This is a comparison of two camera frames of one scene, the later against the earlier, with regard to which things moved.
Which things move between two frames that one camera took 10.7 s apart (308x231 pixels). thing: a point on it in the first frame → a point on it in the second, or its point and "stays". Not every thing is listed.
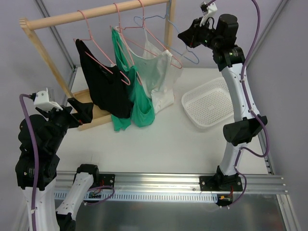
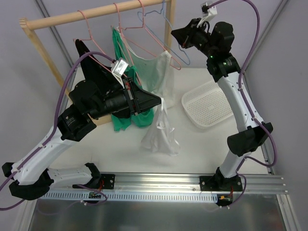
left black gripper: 72,116 → 131,96
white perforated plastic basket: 209,104 stays
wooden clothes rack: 28,25 stays
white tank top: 150,51 → 160,137
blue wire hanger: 197,62 → 164,15
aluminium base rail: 182,182 stays
